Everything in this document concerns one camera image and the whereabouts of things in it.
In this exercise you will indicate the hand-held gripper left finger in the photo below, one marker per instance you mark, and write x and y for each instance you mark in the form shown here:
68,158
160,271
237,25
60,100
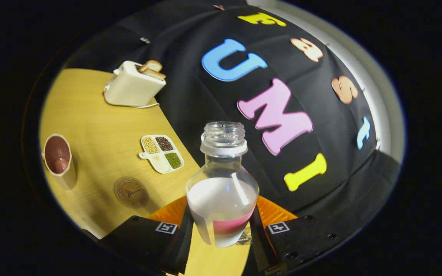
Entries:
184,245

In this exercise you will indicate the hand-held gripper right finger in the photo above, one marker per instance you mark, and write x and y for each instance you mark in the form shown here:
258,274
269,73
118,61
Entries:
261,245

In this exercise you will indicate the clear juice bottle red label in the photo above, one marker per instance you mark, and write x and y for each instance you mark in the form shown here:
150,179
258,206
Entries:
223,199

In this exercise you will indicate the round wooden coaster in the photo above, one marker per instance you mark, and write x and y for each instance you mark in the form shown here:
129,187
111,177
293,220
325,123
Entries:
131,192

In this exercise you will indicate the white divided snack tray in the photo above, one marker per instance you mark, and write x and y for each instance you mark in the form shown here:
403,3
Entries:
159,163

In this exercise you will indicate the black backdrop cloth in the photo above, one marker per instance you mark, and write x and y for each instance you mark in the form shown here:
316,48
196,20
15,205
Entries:
190,99

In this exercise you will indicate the wooden table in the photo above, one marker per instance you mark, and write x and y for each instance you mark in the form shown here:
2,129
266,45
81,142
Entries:
98,122

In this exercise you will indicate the white toaster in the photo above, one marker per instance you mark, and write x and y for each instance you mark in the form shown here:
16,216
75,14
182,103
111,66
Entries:
129,88

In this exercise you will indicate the toast slice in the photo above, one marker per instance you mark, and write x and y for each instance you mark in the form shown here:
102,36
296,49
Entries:
154,74
152,65

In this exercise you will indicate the silver clip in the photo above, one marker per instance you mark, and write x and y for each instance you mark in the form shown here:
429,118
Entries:
145,40

